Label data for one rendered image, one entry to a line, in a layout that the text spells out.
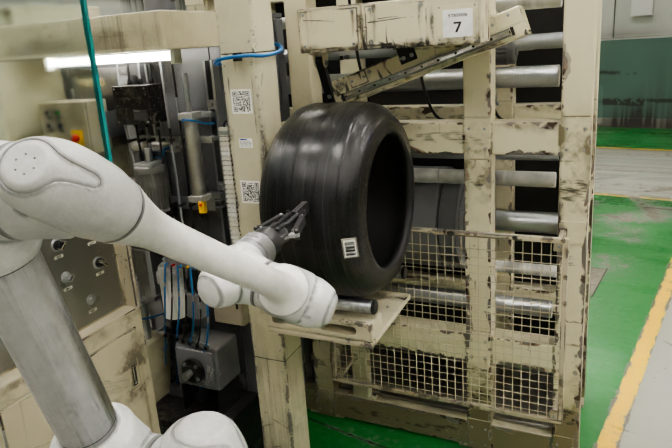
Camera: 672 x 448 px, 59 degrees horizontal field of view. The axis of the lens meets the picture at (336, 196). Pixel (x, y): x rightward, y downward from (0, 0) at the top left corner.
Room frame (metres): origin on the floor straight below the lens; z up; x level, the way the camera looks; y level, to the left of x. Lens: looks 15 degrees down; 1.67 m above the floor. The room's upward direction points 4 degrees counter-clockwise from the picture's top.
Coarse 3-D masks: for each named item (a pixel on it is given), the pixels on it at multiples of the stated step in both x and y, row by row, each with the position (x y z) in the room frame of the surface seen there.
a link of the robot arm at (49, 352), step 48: (0, 144) 0.77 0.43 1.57; (0, 240) 0.75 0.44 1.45; (0, 288) 0.78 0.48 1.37; (48, 288) 0.83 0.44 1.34; (0, 336) 0.82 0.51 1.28; (48, 336) 0.82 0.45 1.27; (48, 384) 0.83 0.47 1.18; (96, 384) 0.89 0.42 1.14; (96, 432) 0.88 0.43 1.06; (144, 432) 0.96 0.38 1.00
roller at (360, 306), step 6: (342, 300) 1.66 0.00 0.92; (348, 300) 1.65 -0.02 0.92; (354, 300) 1.65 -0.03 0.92; (360, 300) 1.64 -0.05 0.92; (366, 300) 1.64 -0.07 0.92; (372, 300) 1.63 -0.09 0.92; (336, 306) 1.66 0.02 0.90; (342, 306) 1.65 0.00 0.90; (348, 306) 1.64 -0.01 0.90; (354, 306) 1.64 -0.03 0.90; (360, 306) 1.63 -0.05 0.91; (366, 306) 1.62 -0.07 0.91; (372, 306) 1.61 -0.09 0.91; (360, 312) 1.63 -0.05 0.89; (366, 312) 1.62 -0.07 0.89; (372, 312) 1.61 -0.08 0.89
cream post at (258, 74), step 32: (224, 0) 1.88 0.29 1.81; (256, 0) 1.88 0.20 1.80; (224, 32) 1.88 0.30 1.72; (256, 32) 1.86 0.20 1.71; (224, 64) 1.89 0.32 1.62; (256, 64) 1.84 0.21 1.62; (256, 96) 1.84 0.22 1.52; (256, 128) 1.85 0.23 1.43; (256, 160) 1.85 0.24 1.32; (256, 224) 1.86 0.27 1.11; (256, 320) 1.88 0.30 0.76; (256, 352) 1.89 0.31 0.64; (288, 352) 1.87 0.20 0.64; (288, 384) 1.85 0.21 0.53; (288, 416) 1.84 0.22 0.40
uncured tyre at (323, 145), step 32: (288, 128) 1.70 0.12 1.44; (320, 128) 1.66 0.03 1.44; (352, 128) 1.63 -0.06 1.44; (384, 128) 1.73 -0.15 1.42; (288, 160) 1.62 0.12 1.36; (320, 160) 1.58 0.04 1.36; (352, 160) 1.57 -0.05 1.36; (384, 160) 2.05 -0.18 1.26; (288, 192) 1.58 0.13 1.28; (320, 192) 1.54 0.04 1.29; (352, 192) 1.53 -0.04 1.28; (384, 192) 2.05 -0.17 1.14; (320, 224) 1.52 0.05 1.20; (352, 224) 1.52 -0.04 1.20; (384, 224) 2.01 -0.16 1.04; (288, 256) 1.59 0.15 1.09; (320, 256) 1.54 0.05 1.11; (384, 256) 1.92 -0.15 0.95; (352, 288) 1.58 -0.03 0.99
